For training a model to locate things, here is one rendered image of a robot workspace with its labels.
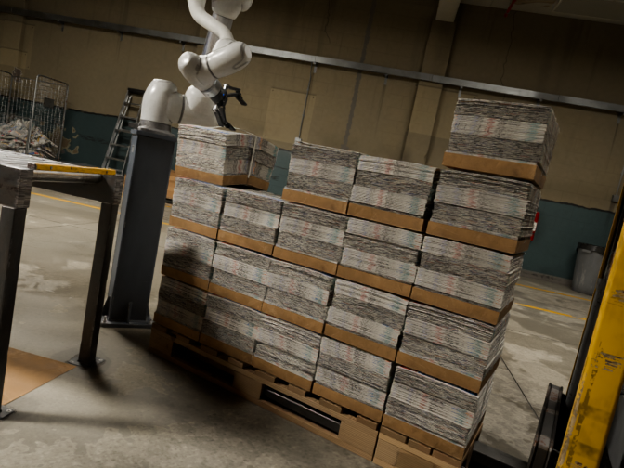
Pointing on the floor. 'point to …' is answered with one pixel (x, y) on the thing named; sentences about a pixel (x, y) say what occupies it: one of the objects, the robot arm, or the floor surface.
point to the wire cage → (16, 136)
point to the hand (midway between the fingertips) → (238, 115)
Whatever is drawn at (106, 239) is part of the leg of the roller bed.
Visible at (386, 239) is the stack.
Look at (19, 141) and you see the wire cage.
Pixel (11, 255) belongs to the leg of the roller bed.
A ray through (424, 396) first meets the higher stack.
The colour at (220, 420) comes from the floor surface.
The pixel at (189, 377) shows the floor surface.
